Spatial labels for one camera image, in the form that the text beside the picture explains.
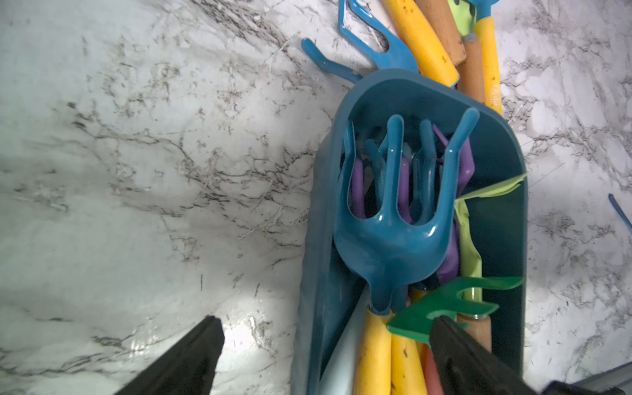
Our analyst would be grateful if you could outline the lime rake light wood handle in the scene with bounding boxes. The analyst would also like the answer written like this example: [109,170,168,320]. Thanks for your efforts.
[455,174,528,352]

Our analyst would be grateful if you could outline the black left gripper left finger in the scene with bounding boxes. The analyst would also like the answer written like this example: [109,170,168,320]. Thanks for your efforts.
[118,315,225,394]

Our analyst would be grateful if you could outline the lime trowel brown wood handle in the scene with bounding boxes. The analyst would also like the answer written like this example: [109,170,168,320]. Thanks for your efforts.
[448,0,486,103]

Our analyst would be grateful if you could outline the green rake pale wood handle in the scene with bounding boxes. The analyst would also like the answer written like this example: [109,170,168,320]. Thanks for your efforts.
[387,276,523,344]

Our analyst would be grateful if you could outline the light blue rake white handle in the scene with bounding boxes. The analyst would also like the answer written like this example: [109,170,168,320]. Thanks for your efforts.
[319,286,370,395]

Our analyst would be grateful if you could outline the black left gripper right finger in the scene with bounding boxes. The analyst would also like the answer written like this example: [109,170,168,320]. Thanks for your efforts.
[430,316,535,394]

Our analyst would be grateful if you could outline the purple rake pink handle front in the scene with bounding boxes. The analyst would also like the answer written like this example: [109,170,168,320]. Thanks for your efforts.
[351,158,366,219]

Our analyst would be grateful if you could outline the teal plastic storage box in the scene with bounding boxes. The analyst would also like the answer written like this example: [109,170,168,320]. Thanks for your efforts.
[290,68,528,394]

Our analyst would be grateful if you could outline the teal fork rake yellow handle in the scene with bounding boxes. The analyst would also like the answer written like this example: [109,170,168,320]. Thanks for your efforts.
[364,118,438,395]

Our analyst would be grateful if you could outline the blue fork rake yellow handle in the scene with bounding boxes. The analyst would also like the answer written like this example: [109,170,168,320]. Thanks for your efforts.
[470,0,503,115]

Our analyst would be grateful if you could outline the lime rake brown wood handle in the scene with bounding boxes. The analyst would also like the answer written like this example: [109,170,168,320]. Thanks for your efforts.
[416,0,467,66]

